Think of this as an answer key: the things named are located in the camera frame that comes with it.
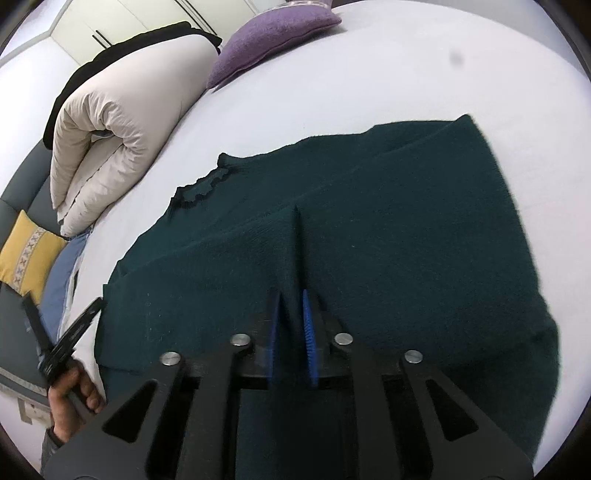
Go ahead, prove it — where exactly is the grey sofa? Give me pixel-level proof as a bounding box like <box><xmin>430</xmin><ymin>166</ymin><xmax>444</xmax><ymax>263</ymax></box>
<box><xmin>0</xmin><ymin>137</ymin><xmax>62</xmax><ymax>408</ymax></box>

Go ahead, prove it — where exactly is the blue pillow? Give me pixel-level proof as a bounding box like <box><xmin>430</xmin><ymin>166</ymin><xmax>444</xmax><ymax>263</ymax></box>
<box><xmin>39</xmin><ymin>231</ymin><xmax>93</xmax><ymax>343</ymax></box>

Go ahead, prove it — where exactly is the white wardrobe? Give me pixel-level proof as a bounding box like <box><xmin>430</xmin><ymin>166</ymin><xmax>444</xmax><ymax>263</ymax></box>
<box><xmin>48</xmin><ymin>0</ymin><xmax>297</xmax><ymax>62</ymax></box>

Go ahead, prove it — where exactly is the white bed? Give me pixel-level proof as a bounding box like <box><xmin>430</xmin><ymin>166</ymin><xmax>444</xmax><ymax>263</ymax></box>
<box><xmin>71</xmin><ymin>2</ymin><xmax>590</xmax><ymax>468</ymax></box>

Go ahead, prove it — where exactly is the person's left hand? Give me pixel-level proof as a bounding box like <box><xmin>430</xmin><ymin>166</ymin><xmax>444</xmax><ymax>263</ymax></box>
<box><xmin>48</xmin><ymin>361</ymin><xmax>107</xmax><ymax>445</ymax></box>

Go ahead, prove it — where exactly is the purple pillow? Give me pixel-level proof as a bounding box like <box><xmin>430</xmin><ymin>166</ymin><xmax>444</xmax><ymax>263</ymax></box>
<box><xmin>205</xmin><ymin>6</ymin><xmax>343</xmax><ymax>91</ymax></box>

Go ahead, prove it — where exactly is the dark green knit sweater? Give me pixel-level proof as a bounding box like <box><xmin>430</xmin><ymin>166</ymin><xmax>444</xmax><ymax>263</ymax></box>
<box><xmin>95</xmin><ymin>113</ymin><xmax>562</xmax><ymax>480</ymax></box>

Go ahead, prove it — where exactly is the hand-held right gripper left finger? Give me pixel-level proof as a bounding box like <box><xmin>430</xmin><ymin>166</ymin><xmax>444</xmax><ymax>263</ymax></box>
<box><xmin>44</xmin><ymin>290</ymin><xmax>284</xmax><ymax>480</ymax></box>

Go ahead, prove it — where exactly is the yellow patterned cushion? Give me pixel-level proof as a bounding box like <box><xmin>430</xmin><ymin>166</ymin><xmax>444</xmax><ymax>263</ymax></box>
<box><xmin>0</xmin><ymin>210</ymin><xmax>70</xmax><ymax>297</ymax></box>

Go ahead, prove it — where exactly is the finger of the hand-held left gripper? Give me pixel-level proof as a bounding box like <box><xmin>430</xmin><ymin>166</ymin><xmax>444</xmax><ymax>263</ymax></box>
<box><xmin>39</xmin><ymin>297</ymin><xmax>103</xmax><ymax>384</ymax></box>
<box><xmin>21</xmin><ymin>295</ymin><xmax>52</xmax><ymax>358</ymax></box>

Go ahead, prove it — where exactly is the beige folded duvet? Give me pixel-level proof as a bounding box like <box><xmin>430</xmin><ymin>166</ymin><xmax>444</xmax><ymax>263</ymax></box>
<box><xmin>50</xmin><ymin>39</ymin><xmax>221</xmax><ymax>239</ymax></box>

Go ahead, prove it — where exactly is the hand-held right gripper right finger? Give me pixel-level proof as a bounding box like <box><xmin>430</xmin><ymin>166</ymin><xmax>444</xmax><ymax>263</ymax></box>
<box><xmin>301</xmin><ymin>289</ymin><xmax>535</xmax><ymax>480</ymax></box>

